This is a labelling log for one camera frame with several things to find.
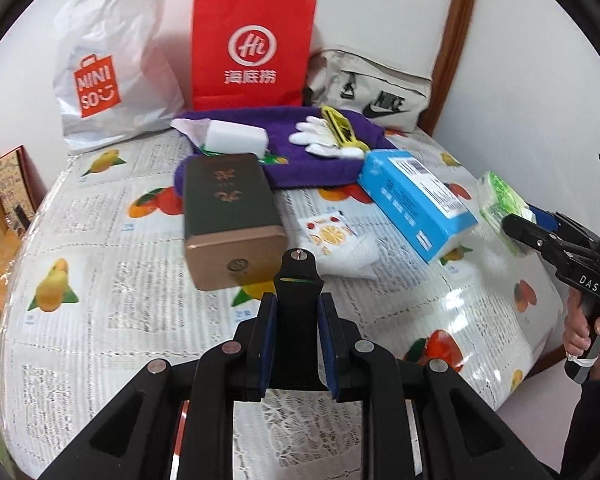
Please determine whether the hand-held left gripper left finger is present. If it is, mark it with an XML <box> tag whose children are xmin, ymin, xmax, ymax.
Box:
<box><xmin>37</xmin><ymin>292</ymin><xmax>278</xmax><ymax>480</ymax></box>

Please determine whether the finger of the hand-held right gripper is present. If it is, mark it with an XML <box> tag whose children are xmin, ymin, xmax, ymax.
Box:
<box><xmin>502</xmin><ymin>214</ymin><xmax>600</xmax><ymax>274</ymax></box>
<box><xmin>525</xmin><ymin>204</ymin><xmax>600</xmax><ymax>243</ymax></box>

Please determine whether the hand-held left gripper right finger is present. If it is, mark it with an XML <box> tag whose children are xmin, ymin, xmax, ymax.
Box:
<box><xmin>317</xmin><ymin>292</ymin><xmax>556</xmax><ymax>480</ymax></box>

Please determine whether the green tissue packet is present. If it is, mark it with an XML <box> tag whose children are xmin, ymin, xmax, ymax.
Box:
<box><xmin>477</xmin><ymin>171</ymin><xmax>536</xmax><ymax>256</ymax></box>

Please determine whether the black plastic stand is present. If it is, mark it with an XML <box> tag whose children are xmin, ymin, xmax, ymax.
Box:
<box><xmin>272</xmin><ymin>249</ymin><xmax>326</xmax><ymax>391</ymax></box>

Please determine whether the white fabric glove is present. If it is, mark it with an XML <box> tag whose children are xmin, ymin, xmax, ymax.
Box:
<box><xmin>288</xmin><ymin>115</ymin><xmax>366</xmax><ymax>160</ymax></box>

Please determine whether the white gauze cloth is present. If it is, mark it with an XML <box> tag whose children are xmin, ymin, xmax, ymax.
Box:
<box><xmin>170</xmin><ymin>116</ymin><xmax>213</xmax><ymax>148</ymax></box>

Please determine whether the person's right forearm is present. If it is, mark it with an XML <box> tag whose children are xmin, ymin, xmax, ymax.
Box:
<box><xmin>560</xmin><ymin>380</ymin><xmax>600</xmax><ymax>480</ymax></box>

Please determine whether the person's right hand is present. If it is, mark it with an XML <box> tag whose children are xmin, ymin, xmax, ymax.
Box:
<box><xmin>562</xmin><ymin>304</ymin><xmax>600</xmax><ymax>360</ymax></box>

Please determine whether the small fruit-print packet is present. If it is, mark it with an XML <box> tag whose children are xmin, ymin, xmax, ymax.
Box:
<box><xmin>297</xmin><ymin>212</ymin><xmax>381</xmax><ymax>281</ymax></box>

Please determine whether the blue cardboard box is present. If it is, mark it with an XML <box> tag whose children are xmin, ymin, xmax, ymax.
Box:
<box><xmin>357</xmin><ymin>149</ymin><xmax>480</xmax><ymax>263</ymax></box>

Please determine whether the fruit print tablecloth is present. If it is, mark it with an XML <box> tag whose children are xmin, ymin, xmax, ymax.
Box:
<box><xmin>0</xmin><ymin>125</ymin><xmax>568</xmax><ymax>480</ymax></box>

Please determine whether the dark green tin box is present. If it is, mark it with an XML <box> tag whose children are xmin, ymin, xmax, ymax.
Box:
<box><xmin>181</xmin><ymin>152</ymin><xmax>287</xmax><ymax>291</ymax></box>

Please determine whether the purple towel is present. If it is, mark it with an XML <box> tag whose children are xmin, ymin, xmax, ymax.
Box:
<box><xmin>172</xmin><ymin>106</ymin><xmax>398</xmax><ymax>191</ymax></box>

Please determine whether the beige canvas bag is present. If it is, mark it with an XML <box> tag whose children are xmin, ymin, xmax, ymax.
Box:
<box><xmin>305</xmin><ymin>49</ymin><xmax>433</xmax><ymax>135</ymax></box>

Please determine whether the yellow plastic tool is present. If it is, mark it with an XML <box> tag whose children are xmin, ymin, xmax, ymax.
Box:
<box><xmin>321</xmin><ymin>105</ymin><xmax>370</xmax><ymax>153</ymax></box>

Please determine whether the brown printed cardboard box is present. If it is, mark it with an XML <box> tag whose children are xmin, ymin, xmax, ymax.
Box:
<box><xmin>0</xmin><ymin>145</ymin><xmax>38</xmax><ymax>233</ymax></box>

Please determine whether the red paper bag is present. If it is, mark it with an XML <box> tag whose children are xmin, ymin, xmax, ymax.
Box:
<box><xmin>190</xmin><ymin>0</ymin><xmax>317</xmax><ymax>112</ymax></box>

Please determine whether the white plastic shopping bag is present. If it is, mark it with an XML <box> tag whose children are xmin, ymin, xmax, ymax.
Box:
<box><xmin>54</xmin><ymin>0</ymin><xmax>186</xmax><ymax>151</ymax></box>

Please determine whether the wooden door frame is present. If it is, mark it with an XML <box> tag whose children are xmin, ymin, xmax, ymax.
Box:
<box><xmin>415</xmin><ymin>0</ymin><xmax>481</xmax><ymax>136</ymax></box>

